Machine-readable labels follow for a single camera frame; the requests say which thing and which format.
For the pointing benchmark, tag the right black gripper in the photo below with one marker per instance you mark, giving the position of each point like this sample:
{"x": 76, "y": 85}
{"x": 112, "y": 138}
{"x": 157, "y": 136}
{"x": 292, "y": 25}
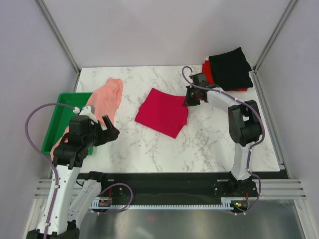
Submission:
{"x": 189, "y": 102}

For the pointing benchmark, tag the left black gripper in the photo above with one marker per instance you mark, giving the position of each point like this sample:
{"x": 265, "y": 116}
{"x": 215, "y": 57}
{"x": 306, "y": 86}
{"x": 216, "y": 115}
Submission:
{"x": 112, "y": 132}

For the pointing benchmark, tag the magenta polo shirt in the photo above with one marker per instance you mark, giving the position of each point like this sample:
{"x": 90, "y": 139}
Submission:
{"x": 163, "y": 112}

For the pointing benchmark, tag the salmon pink t shirt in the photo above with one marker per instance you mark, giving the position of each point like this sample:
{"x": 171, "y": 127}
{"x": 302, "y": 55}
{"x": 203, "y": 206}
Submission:
{"x": 106, "y": 100}

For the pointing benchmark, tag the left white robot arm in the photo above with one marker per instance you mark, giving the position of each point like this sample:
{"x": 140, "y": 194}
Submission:
{"x": 61, "y": 217}

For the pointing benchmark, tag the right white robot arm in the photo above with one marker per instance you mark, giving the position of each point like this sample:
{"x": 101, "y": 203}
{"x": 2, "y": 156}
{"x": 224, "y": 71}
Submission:
{"x": 245, "y": 125}

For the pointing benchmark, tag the folded red t shirt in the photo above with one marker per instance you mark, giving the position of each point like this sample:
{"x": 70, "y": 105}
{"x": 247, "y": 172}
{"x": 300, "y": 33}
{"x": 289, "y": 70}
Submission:
{"x": 206, "y": 69}

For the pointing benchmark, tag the folded black t shirt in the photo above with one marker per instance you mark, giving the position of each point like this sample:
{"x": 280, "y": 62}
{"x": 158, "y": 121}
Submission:
{"x": 231, "y": 70}

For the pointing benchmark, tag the green plastic tray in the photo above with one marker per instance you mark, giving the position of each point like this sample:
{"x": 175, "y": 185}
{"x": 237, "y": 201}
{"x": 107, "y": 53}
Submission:
{"x": 61, "y": 117}

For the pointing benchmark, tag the right aluminium frame post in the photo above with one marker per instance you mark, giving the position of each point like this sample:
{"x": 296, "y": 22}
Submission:
{"x": 277, "y": 30}

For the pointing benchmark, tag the aluminium frame post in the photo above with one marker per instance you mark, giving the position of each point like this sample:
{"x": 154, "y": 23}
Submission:
{"x": 57, "y": 34}
{"x": 277, "y": 30}

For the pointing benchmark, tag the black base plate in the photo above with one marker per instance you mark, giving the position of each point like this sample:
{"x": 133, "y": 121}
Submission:
{"x": 176, "y": 188}

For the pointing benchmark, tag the white slotted cable duct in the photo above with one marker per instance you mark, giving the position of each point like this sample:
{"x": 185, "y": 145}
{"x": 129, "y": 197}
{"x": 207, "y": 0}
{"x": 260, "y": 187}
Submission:
{"x": 97, "y": 204}

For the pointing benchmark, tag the front aluminium rail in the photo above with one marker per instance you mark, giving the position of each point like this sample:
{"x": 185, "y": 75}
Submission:
{"x": 271, "y": 189}

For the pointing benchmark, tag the left aluminium frame post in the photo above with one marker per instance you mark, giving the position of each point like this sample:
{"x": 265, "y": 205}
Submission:
{"x": 57, "y": 34}

